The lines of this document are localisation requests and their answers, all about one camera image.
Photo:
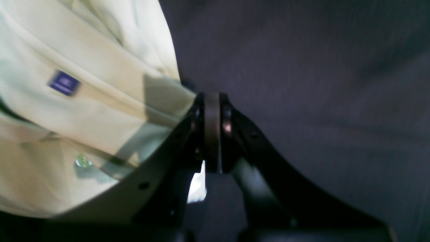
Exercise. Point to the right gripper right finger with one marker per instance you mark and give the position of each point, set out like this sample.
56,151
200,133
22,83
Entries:
281,204

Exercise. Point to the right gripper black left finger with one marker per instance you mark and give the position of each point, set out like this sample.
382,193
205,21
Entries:
148,205

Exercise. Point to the light green T-shirt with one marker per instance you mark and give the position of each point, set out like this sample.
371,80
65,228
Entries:
89,89

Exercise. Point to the black table cloth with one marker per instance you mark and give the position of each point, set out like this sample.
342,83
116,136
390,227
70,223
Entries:
340,87

